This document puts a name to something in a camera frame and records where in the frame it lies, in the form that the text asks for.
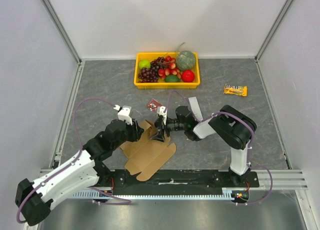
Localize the red apple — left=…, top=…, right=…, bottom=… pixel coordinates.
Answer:
left=181, top=70, right=195, bottom=83

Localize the yellow plastic bin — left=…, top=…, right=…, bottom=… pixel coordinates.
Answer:
left=133, top=52, right=201, bottom=89

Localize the dark purple grape bunch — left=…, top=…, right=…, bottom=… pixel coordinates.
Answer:
left=137, top=67, right=159, bottom=83

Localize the upper purple grape bunch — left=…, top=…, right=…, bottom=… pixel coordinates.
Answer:
left=150, top=57, right=165, bottom=70

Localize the red sachet packet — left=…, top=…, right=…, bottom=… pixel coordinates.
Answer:
left=146, top=98, right=163, bottom=113

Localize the silver toothpaste box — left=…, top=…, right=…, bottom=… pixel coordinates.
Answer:
left=188, top=96, right=203, bottom=122

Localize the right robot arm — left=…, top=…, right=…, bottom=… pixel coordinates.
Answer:
left=150, top=105, right=257, bottom=187

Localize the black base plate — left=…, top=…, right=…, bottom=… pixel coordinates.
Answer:
left=98, top=169, right=260, bottom=191

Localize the netted green melon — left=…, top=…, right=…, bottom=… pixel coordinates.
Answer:
left=176, top=50, right=197, bottom=71

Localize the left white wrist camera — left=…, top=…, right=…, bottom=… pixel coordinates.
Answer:
left=113, top=104, right=133, bottom=126

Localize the slotted cable duct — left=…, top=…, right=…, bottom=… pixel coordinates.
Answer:
left=69, top=188, right=235, bottom=201

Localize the yellow candy bag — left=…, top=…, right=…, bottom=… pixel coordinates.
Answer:
left=223, top=84, right=248, bottom=97

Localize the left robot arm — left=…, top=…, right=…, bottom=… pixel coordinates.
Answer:
left=14, top=119, right=144, bottom=226

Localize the red grape bunch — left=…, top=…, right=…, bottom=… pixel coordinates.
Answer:
left=158, top=55, right=181, bottom=81

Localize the green apple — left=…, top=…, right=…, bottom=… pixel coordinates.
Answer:
left=138, top=59, right=151, bottom=70

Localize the brown cardboard box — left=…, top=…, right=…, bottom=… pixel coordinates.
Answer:
left=120, top=120, right=177, bottom=182

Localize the green avocado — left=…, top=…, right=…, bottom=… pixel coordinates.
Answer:
left=164, top=74, right=180, bottom=83

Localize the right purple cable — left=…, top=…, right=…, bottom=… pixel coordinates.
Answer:
left=165, top=89, right=274, bottom=206

